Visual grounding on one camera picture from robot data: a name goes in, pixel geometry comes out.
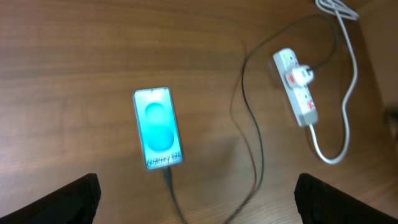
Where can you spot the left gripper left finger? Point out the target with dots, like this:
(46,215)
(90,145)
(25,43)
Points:
(76,202)

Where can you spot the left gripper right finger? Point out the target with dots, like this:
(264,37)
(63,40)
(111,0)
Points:
(320,203)

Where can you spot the blue Galaxy smartphone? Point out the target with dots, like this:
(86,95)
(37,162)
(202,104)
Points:
(158,128)

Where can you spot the white charger plug adapter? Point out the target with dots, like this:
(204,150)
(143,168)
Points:
(299,76)

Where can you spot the white power strip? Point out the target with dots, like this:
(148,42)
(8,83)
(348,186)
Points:
(300,98)

